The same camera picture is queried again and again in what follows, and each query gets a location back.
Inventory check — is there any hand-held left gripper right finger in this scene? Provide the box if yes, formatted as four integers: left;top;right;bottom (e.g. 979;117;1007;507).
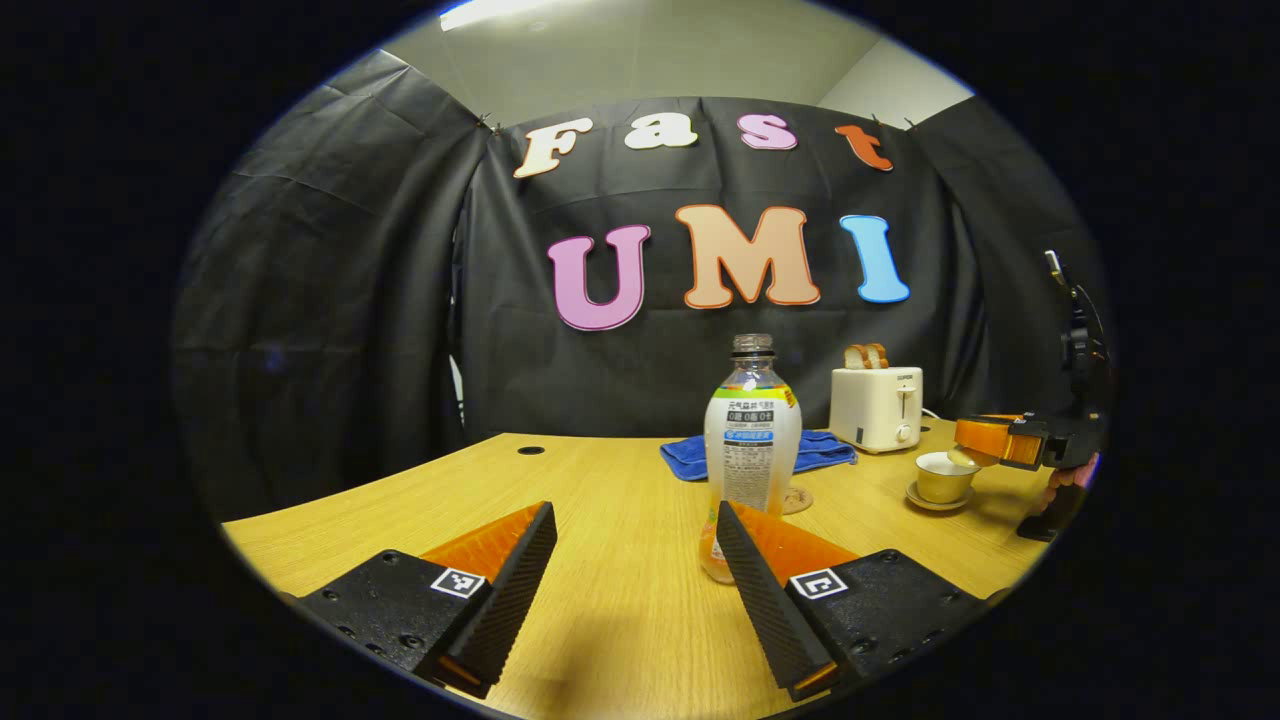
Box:
715;500;991;701

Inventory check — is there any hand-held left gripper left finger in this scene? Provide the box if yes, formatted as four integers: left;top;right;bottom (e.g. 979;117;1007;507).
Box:
295;500;559;699

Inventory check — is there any clear plastic water bottle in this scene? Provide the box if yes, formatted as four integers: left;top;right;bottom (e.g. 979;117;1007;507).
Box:
700;334;803;585

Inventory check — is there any cream ceramic saucer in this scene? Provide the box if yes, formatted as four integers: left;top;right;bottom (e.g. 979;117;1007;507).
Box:
906;482;976;512

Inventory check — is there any cream toaster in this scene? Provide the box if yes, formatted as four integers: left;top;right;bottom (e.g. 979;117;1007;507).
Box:
830;366;924;455

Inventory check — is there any blue towel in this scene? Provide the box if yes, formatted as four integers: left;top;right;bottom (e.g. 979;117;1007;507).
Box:
660;430;858;482

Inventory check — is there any black backdrop cloth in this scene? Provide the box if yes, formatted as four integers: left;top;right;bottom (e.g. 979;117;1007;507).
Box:
172;50;1111;521

